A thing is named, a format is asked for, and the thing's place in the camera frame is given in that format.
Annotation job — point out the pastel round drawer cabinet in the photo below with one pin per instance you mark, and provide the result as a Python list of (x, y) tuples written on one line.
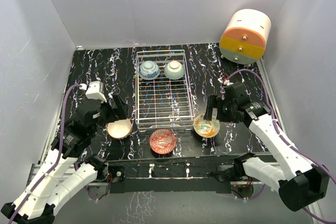
[(245, 37)]

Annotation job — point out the blue white patterned bowl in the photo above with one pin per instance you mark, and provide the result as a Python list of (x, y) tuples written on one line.
[(149, 70)]

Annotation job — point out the cream bowl leaf pattern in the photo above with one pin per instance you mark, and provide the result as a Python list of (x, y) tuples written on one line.
[(205, 128)]

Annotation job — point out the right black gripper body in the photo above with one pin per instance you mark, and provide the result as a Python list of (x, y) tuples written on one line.
[(225, 110)]

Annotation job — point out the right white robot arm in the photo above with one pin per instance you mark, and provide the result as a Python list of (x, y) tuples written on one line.
[(298, 181)]

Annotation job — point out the red patterned bowl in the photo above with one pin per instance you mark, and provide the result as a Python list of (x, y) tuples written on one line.
[(162, 141)]

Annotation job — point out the white bowl brown rim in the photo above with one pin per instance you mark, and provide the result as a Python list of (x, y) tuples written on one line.
[(119, 129)]

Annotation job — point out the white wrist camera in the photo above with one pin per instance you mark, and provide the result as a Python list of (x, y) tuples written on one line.
[(224, 85), (95, 91)]

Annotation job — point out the pale green bowl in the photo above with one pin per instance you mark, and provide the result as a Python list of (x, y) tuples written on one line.
[(174, 70)]

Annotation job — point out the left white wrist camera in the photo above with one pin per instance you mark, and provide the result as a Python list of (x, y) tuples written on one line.
[(95, 91)]

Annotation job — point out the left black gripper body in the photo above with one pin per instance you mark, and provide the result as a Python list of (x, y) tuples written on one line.
[(106, 116)]

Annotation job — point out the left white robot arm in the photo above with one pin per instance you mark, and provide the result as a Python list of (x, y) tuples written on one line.
[(46, 194)]

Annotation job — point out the silver wire dish rack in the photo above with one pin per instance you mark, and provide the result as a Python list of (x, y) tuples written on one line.
[(162, 103)]

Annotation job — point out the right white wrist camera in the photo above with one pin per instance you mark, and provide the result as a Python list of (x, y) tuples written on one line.
[(224, 85)]

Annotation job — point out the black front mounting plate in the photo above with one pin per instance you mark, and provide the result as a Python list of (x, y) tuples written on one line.
[(176, 174)]

